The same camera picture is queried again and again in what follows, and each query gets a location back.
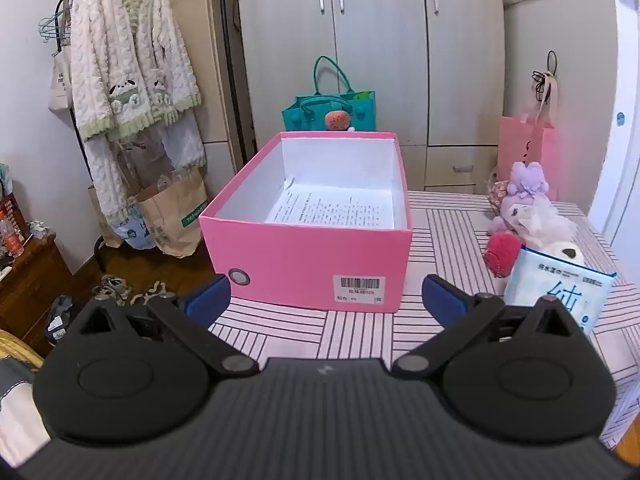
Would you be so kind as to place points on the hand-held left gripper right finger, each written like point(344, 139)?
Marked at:
point(446, 301)

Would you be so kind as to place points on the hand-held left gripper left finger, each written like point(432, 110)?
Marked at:
point(205, 301)

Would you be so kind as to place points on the pink fluffy puff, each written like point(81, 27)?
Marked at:
point(502, 255)

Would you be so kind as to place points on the wet wipes pack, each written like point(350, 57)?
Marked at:
point(545, 280)

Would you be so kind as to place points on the pink storage box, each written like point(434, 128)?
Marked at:
point(300, 260)

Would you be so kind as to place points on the floral scrunchie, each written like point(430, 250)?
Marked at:
point(497, 192)

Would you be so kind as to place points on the purple plush toy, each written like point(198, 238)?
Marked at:
point(526, 185)

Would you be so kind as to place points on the striped tablecloth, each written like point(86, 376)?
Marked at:
point(450, 240)

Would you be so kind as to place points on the brown paper bag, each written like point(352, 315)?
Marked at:
point(175, 220)

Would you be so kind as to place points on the blue printed plastic bag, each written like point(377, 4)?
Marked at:
point(132, 232)

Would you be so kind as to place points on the black clothes rack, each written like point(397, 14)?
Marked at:
point(98, 254)

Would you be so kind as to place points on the printed paper sheet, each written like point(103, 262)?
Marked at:
point(340, 207)

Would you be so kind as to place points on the dark printed bag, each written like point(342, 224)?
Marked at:
point(59, 320)

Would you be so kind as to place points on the wooden cabinet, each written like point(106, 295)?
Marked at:
point(30, 280)

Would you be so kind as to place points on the pink gift bag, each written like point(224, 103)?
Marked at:
point(525, 140)

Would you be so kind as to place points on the yellow blanket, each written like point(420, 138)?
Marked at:
point(17, 347)

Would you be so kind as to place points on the red label bottle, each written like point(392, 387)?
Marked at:
point(11, 240)

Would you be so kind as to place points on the teal felt handbag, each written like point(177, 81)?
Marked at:
point(300, 116)

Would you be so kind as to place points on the white cloth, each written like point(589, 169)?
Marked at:
point(15, 410)

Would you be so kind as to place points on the white fleece pajama jacket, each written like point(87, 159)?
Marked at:
point(125, 60)

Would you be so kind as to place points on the white door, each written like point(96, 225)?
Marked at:
point(620, 110)

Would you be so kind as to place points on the canvas tote bag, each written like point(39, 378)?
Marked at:
point(59, 85)

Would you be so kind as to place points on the beige wooden wardrobe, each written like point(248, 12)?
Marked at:
point(380, 35)

